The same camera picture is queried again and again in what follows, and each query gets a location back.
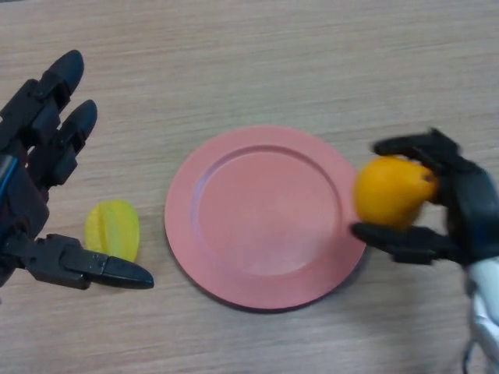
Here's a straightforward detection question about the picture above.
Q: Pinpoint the yellow starfruit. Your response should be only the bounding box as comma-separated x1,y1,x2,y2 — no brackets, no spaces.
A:
84,199,140,264

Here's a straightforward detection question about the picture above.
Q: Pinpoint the yellow pear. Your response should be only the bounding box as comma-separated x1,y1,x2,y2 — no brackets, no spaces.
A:
352,155,440,229

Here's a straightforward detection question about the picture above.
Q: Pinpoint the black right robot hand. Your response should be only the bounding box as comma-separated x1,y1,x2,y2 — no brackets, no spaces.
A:
350,127,499,270

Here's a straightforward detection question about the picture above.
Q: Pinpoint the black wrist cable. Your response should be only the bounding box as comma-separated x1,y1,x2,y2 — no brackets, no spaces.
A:
462,337,475,374

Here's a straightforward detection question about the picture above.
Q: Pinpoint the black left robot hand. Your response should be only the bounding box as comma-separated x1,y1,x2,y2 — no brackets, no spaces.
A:
0,49,155,291

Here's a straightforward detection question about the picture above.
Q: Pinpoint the pink round plate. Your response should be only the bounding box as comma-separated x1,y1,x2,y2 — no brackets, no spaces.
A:
164,125,370,312

